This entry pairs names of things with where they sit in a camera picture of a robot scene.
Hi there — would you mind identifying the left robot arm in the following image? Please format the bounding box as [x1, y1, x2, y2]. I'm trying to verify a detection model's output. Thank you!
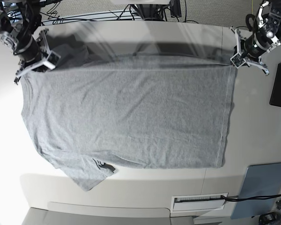
[230, 0, 281, 75]

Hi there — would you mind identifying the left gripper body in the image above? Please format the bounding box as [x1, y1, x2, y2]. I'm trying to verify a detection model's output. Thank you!
[242, 32, 278, 59]

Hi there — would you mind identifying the grey T-shirt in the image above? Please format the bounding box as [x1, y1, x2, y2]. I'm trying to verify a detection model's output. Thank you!
[20, 45, 237, 191]

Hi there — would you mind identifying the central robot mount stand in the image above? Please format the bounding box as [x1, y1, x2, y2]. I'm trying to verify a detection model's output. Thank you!
[128, 1, 172, 21]

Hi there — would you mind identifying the black cable on table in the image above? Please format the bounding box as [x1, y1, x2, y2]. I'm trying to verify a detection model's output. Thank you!
[221, 192, 281, 202]

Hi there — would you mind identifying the blue-grey flat pad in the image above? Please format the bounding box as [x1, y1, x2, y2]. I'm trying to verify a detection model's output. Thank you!
[230, 162, 281, 219]

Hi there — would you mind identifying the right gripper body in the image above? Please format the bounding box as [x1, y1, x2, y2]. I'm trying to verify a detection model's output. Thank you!
[13, 35, 42, 66]

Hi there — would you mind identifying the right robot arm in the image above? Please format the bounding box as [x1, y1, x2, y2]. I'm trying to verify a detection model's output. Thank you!
[0, 0, 60, 84]

